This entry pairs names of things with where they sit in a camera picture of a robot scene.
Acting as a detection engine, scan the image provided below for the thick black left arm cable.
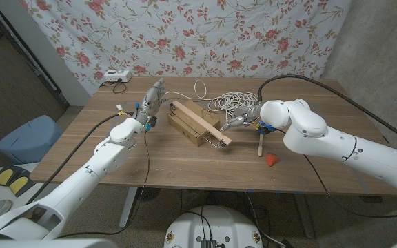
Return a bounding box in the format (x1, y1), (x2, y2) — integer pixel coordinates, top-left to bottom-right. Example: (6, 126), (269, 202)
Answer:
(24, 112), (136, 206)

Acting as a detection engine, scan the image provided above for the white power strip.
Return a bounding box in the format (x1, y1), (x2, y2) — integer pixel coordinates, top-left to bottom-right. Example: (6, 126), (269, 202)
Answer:
(103, 70), (132, 83)

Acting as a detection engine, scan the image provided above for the colourful striped wooden maraca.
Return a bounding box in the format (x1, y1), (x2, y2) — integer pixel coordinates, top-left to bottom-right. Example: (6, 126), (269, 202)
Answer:
(256, 132), (265, 158)

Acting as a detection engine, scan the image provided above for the blue plastic bin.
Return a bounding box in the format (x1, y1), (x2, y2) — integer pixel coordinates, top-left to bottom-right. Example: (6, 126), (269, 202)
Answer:
(0, 114), (64, 165)

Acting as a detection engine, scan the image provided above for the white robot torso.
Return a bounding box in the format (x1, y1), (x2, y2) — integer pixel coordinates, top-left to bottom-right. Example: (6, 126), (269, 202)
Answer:
(163, 205), (264, 248)

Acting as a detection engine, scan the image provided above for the white Ethernet cable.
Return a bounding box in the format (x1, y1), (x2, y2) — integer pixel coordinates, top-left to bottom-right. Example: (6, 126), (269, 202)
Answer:
(160, 79), (260, 120)

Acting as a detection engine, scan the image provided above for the brown cardboard package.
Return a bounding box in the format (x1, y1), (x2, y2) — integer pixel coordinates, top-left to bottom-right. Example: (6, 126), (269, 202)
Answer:
(166, 100), (221, 148)

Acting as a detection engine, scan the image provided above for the wooden clip hanger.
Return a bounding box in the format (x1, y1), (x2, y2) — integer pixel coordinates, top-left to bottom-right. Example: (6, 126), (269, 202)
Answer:
(169, 100), (233, 148)

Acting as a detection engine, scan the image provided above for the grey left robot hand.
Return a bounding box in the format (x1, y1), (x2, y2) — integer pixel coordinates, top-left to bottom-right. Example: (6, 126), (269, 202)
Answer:
(134, 77), (169, 132)

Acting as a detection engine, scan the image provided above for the black power strip cord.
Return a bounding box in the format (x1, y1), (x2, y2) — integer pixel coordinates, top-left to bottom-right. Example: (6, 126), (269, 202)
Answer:
(99, 78), (128, 95)

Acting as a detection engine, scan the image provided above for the grey table leg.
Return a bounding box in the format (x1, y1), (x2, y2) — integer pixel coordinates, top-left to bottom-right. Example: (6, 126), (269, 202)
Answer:
(293, 192), (316, 239)

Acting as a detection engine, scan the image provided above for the floral backdrop cloth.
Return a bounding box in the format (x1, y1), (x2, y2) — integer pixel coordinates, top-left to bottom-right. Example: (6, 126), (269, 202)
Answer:
(19, 0), (353, 96)

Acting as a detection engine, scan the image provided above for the white table leg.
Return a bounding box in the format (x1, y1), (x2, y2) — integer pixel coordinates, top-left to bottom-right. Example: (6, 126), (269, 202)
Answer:
(119, 187), (139, 229)

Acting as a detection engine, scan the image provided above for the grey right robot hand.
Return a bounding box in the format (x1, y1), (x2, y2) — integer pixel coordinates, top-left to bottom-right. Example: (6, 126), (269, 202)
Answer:
(219, 103), (267, 132)

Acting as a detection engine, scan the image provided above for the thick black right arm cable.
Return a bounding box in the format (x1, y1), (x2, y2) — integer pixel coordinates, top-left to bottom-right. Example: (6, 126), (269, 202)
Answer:
(257, 74), (397, 147)

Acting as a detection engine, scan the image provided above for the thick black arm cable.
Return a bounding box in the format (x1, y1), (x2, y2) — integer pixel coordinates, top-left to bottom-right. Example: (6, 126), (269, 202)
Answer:
(257, 74), (397, 147)
(24, 112), (136, 206)

